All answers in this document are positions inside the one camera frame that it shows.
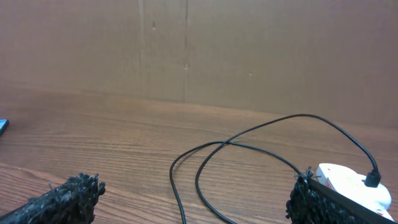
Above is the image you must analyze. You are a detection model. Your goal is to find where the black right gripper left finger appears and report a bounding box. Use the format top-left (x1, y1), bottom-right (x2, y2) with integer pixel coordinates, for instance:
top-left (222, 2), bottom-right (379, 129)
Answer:
top-left (1, 173), bottom-right (106, 224)

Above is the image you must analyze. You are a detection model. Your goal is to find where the black charging cable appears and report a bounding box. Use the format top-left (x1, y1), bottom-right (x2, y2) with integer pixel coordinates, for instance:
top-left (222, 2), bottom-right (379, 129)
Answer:
top-left (169, 113), bottom-right (382, 224)

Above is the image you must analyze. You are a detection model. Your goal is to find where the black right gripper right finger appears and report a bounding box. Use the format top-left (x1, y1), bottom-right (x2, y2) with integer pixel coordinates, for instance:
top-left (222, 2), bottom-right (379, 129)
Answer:
top-left (286, 168), bottom-right (394, 224)

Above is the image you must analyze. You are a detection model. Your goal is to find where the white power strip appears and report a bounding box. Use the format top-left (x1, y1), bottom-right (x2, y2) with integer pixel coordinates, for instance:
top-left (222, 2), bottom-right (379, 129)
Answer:
top-left (316, 163), bottom-right (394, 221)

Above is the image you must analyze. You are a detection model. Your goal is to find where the white charger adapter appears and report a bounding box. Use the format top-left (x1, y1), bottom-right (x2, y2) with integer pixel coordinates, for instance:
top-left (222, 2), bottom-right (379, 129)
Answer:
top-left (329, 174), bottom-right (392, 210)

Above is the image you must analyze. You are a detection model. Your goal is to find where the blue smartphone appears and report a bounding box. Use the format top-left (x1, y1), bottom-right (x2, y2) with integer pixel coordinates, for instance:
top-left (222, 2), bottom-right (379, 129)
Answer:
top-left (0, 119), bottom-right (9, 135)

